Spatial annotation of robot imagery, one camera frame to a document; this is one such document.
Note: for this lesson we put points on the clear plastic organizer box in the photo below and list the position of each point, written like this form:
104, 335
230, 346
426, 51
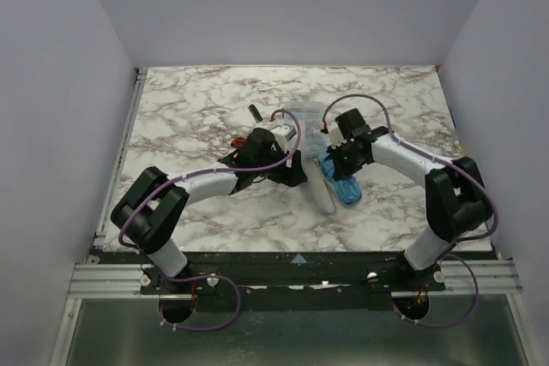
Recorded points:
309, 114

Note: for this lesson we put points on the aluminium frame rail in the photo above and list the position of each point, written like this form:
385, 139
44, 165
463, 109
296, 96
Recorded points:
106, 281

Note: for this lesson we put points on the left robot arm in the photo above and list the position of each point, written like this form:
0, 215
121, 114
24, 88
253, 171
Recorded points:
150, 209

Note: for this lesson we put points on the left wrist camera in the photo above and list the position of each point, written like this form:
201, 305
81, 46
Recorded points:
284, 135

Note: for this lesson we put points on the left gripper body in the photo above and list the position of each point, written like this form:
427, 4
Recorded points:
290, 170

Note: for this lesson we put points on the blue folding umbrella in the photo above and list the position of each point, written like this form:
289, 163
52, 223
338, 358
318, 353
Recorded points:
347, 191

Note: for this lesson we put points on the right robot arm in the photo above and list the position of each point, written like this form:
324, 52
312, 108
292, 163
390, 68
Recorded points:
456, 201

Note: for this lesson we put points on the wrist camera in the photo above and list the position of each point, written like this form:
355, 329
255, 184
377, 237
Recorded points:
334, 135
284, 135

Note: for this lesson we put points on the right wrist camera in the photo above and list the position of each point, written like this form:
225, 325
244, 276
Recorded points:
334, 135

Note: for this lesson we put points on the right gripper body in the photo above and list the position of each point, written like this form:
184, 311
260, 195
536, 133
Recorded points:
336, 160

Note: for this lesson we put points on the red black utility knife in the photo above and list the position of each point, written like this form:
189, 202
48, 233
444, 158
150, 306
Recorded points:
238, 142

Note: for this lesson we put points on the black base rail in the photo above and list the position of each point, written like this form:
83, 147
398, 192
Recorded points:
293, 281

